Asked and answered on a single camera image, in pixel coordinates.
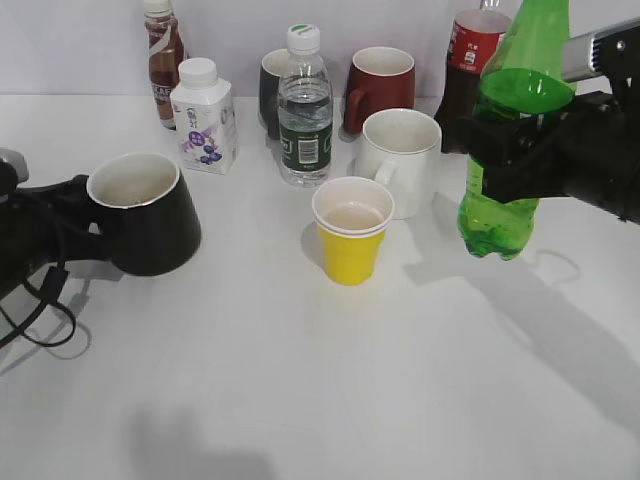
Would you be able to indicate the black ceramic mug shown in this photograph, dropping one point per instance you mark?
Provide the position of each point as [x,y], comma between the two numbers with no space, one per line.
[145,213]

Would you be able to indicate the white blueberry yogurt carton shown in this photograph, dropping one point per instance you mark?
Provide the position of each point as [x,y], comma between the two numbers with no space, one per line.
[204,116]

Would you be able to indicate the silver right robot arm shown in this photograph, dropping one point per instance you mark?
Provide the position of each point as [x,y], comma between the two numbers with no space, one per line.
[612,52]

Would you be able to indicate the brown coffee drink bottle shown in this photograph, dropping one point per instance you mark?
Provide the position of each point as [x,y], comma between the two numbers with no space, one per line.
[166,51]

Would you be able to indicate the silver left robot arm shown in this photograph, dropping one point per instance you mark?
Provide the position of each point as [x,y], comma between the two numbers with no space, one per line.
[14,172]

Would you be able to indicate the white ceramic mug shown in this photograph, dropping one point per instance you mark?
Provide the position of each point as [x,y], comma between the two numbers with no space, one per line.
[400,149]

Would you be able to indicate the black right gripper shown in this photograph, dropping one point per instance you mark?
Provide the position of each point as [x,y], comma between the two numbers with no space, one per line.
[594,154]

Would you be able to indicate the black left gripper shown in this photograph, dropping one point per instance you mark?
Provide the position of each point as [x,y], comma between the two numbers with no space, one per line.
[28,240]

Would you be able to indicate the clear water bottle green label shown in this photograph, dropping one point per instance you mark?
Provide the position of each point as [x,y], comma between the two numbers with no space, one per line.
[305,109]

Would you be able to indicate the yellow paper cup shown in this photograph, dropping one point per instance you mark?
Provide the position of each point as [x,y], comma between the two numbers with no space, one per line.
[351,214]

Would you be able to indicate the cola bottle red label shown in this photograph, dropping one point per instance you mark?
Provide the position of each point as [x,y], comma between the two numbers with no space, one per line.
[475,37]

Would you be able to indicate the green plastic soda bottle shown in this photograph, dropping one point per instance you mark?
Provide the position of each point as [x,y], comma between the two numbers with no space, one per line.
[522,79]

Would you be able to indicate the dark red ceramic mug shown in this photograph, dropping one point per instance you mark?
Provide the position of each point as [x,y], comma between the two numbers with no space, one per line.
[380,78]

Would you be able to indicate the dark grey ceramic mug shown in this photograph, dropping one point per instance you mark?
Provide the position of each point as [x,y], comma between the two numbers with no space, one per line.
[272,68]

